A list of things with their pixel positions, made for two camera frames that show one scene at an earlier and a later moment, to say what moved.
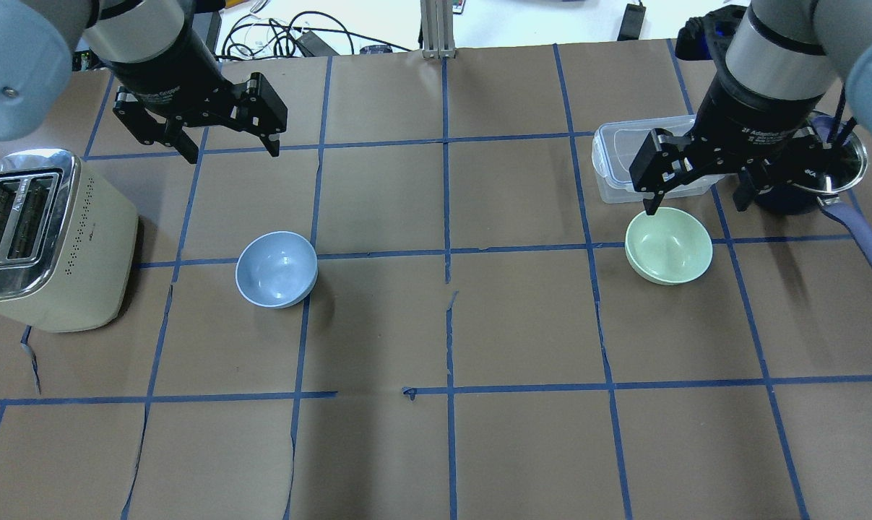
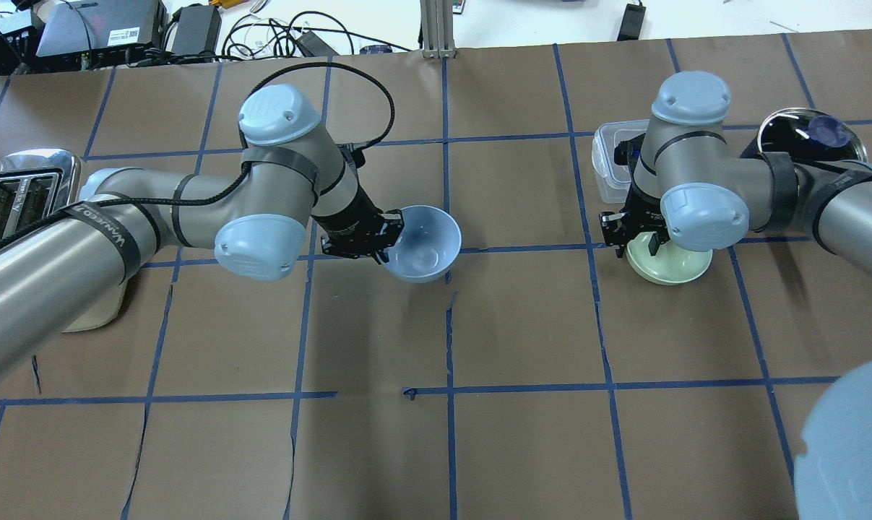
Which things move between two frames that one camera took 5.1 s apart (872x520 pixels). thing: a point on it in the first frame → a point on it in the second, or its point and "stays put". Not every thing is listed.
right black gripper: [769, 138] → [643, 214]
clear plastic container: [615, 145] stays put
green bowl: [672, 247] stays put
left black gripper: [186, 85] → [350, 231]
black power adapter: [632, 22] stays put
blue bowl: [277, 269] → [428, 244]
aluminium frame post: [437, 26] stays put
